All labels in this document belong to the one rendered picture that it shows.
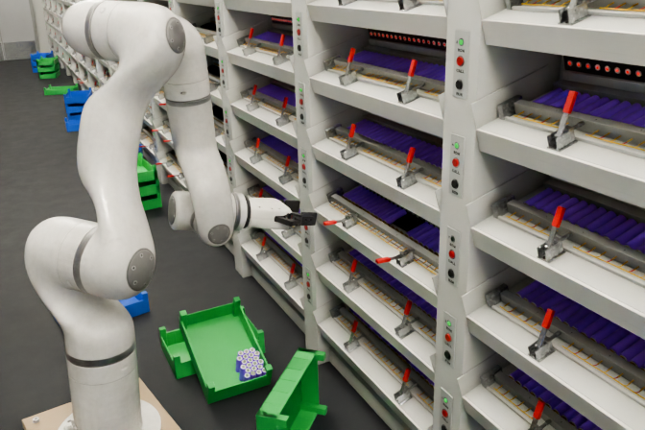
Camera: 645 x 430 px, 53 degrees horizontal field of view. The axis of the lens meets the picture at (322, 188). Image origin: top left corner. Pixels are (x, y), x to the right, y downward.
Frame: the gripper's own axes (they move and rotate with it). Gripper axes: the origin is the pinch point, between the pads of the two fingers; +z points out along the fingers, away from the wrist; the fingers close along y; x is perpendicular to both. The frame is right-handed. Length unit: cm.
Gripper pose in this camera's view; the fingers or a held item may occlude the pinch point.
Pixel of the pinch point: (303, 212)
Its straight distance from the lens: 152.2
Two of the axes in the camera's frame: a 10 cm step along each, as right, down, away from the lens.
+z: 8.8, 0.3, 4.8
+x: 1.6, -9.6, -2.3
